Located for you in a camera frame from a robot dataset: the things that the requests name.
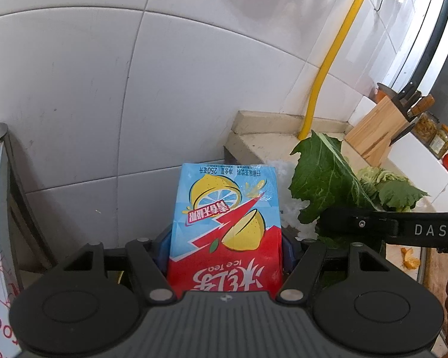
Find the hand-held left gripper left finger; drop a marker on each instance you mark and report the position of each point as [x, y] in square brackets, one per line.
[163, 248]

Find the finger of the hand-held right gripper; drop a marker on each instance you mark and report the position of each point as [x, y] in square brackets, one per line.
[351, 223]

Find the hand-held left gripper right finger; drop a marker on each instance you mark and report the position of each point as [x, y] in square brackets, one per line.
[288, 250]

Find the large jagged green leaf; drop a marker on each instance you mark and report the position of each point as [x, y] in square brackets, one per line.
[321, 175]

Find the red blue iced tea carton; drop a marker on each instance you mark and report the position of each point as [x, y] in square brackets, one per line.
[224, 231]

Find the white foam fruit net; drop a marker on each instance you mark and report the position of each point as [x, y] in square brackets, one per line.
[298, 227]

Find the orange peel piece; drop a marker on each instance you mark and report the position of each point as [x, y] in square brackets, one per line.
[410, 259]

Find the wooden knife block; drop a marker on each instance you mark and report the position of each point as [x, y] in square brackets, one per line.
[377, 130]

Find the dark metal bar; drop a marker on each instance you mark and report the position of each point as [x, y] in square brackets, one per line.
[30, 201]

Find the pale blue red-printed panel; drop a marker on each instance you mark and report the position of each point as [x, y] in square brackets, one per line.
[0, 201]

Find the yellow pipe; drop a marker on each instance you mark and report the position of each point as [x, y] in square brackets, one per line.
[343, 33]

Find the window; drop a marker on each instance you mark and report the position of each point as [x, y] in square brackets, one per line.
[433, 26]

